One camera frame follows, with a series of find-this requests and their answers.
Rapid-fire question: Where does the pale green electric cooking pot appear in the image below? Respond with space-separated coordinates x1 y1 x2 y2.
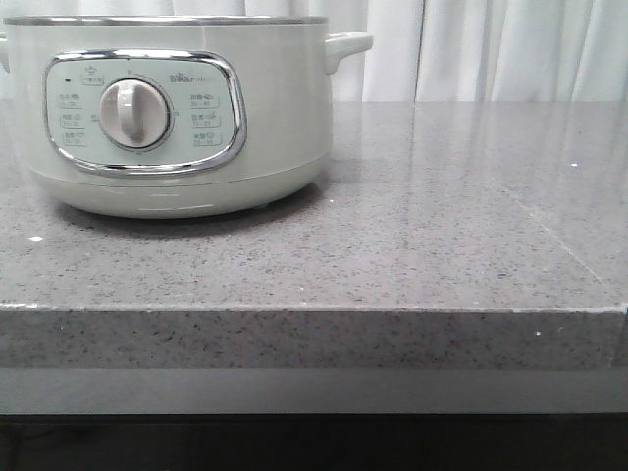
1 16 373 219

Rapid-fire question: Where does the white pleated curtain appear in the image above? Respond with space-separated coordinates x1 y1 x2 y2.
1 1 627 102

